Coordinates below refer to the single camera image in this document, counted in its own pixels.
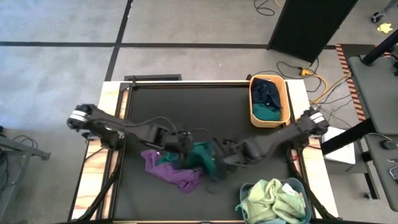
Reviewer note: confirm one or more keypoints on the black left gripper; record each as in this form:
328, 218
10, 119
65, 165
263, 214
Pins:
182, 143

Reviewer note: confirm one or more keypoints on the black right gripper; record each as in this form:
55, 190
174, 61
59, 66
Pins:
231, 154

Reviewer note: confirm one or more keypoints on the teal towel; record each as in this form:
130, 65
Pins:
203, 157

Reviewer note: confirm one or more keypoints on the pale green towel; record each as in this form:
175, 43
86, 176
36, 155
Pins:
267, 202

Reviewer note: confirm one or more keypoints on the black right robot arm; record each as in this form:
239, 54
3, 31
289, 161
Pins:
286, 133

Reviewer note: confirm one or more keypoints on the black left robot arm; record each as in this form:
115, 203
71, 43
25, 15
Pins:
118, 126

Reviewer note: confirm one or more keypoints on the blue-grey plastic basket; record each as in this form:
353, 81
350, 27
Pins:
298, 186

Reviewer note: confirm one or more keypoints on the yellow plastic basket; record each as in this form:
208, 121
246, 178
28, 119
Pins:
284, 102

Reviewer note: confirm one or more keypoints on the purple towel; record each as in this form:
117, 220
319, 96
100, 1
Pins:
169, 171

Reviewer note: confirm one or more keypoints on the black table mat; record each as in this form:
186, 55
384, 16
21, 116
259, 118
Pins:
202, 105

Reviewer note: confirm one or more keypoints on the dark green towel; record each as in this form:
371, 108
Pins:
265, 112

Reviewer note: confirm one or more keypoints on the navy blue towel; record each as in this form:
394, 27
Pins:
265, 93

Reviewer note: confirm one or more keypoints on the yellow power plug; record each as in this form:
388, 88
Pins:
305, 72

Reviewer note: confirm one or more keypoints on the orange black striped tape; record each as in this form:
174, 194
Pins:
348, 81

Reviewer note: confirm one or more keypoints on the grey metal stand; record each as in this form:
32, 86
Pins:
18, 155

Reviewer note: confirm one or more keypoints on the black cabinet panel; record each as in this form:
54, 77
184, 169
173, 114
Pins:
308, 28

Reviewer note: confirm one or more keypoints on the black computer mouse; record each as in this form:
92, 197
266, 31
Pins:
388, 144

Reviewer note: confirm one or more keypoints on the grey desk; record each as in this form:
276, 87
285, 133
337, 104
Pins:
376, 102

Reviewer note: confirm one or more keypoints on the smartphone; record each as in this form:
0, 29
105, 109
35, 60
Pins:
394, 173

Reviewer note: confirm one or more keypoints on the black pole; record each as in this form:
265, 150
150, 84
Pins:
381, 48

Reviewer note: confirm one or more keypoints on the yellow paper scrap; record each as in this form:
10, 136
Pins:
385, 28

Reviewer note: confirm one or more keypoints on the black caster wheel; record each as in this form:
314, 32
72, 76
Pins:
377, 17

